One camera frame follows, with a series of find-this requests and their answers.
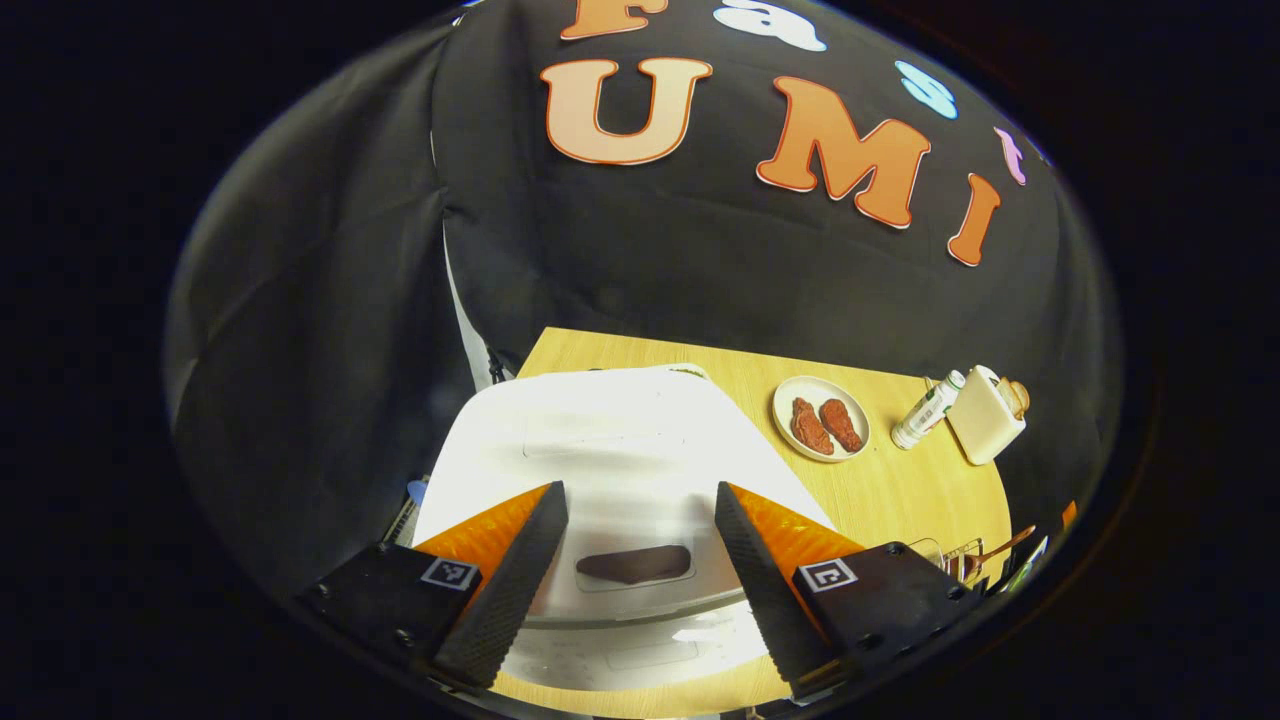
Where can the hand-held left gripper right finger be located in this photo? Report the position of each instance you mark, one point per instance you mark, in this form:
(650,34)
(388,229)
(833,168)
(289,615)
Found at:
(765,600)

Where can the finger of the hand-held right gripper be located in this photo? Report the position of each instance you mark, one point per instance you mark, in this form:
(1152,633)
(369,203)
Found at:
(1068,515)

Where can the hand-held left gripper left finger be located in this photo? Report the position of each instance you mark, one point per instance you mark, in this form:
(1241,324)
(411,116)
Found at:
(510,600)

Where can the dark wooden spoon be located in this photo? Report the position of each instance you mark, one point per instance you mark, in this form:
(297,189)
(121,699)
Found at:
(1010,543)

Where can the white rice cooker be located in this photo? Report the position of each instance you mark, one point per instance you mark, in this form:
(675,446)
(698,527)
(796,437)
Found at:
(620,450)

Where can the white toaster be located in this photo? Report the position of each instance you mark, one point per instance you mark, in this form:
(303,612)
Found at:
(985,420)

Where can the toast bread slice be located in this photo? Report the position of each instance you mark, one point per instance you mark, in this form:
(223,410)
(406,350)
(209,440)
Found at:
(1016,397)

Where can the white and blue device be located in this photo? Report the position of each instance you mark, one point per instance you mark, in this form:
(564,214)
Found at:
(415,492)

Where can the white drink bottle green cap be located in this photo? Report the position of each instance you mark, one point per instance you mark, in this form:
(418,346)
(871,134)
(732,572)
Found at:
(925,412)

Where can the red-brown meat piece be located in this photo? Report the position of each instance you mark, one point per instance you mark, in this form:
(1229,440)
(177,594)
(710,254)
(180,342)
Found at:
(810,428)
(842,425)

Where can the white round plate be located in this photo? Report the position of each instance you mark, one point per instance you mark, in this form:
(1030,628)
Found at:
(782,415)

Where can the black backdrop cloth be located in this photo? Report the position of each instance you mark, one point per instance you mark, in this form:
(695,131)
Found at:
(700,260)

